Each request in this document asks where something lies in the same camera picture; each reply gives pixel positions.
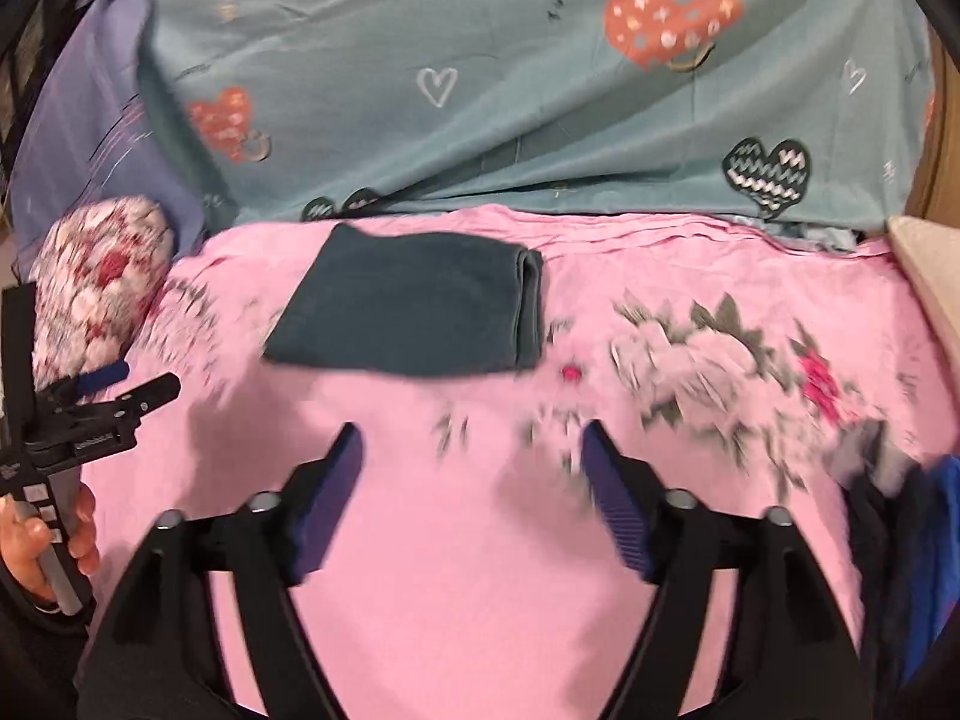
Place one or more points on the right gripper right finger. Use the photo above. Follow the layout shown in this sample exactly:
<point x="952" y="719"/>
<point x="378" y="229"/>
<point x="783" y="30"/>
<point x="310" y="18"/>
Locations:
<point x="788" y="654"/>

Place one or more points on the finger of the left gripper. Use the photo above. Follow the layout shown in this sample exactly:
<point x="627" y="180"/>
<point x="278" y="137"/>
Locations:
<point x="72" y="389"/>
<point x="142" y="393"/>

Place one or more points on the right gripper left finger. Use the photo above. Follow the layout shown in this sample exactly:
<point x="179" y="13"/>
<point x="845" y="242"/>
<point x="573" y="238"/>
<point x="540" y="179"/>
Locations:
<point x="203" y="623"/>

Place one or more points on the dark teal pants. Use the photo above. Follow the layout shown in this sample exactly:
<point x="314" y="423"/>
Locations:
<point x="431" y="306"/>

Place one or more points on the left hand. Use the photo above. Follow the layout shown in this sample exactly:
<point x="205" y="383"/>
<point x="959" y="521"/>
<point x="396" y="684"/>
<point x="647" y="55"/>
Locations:
<point x="25" y="539"/>

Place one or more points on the red floral pillow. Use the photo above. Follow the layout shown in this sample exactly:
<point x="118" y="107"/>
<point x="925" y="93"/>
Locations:
<point x="96" y="277"/>

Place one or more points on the black garment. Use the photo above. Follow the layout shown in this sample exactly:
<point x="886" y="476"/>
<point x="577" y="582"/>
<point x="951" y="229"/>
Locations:
<point x="883" y="532"/>

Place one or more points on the blue and red garment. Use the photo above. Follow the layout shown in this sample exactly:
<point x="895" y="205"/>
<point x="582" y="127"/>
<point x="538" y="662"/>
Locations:
<point x="934" y="586"/>

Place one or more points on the grey garment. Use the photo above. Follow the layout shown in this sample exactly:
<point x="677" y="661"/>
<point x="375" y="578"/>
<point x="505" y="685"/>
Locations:
<point x="867" y="449"/>

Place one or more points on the blue plaid pillow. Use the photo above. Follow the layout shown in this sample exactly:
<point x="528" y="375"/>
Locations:
<point x="91" y="138"/>

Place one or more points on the pink floral bed sheet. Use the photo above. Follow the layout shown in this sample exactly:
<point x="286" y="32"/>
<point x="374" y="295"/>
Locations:
<point x="470" y="575"/>

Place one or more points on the cream white pillow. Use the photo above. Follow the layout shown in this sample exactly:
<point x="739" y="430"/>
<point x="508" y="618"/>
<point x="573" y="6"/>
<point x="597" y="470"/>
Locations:
<point x="928" y="252"/>

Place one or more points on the wooden headboard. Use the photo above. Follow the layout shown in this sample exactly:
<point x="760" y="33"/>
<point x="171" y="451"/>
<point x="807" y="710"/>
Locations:
<point x="935" y="195"/>

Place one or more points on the teal heart print quilt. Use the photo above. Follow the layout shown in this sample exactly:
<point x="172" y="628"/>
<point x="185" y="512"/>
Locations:
<point x="789" y="111"/>

